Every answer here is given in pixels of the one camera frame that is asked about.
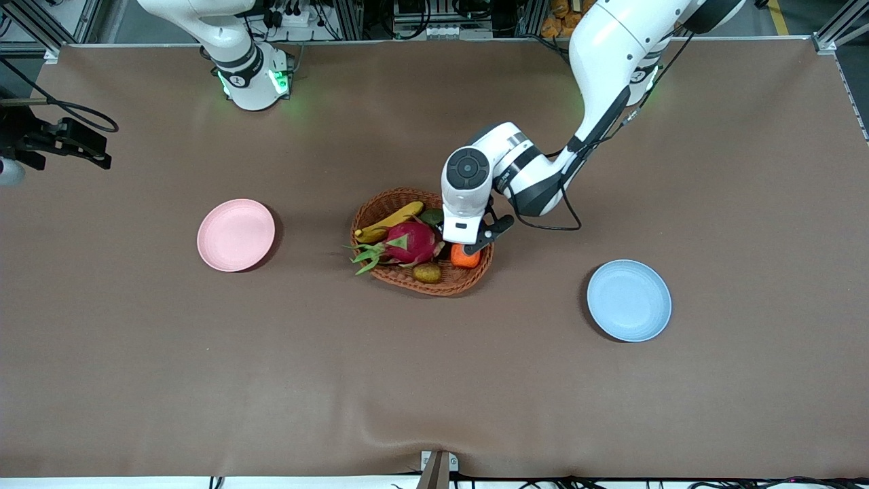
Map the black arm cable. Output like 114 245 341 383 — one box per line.
502 27 697 232
0 58 119 134

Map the grey electronics box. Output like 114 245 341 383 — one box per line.
392 0 495 40

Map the aluminium frame profile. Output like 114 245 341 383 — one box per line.
0 0 103 63
811 0 869 55

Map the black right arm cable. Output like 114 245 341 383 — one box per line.
0 58 119 134

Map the pink round plate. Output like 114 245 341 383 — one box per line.
196 198 276 273

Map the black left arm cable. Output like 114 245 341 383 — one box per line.
502 27 697 232

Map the pink dragon fruit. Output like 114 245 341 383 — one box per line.
345 216 447 276

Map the brown table cloth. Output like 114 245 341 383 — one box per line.
0 37 869 479

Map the brown wicker basket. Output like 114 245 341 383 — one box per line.
350 187 495 297

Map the yellow banana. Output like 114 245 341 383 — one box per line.
354 201 425 245

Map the metal table edge bracket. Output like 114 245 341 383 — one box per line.
415 450 460 489

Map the white power strip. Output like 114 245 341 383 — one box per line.
261 0 321 28

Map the blue round plate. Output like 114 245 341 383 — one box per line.
587 259 673 342

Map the bag of orange bread rolls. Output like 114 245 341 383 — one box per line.
541 0 598 39

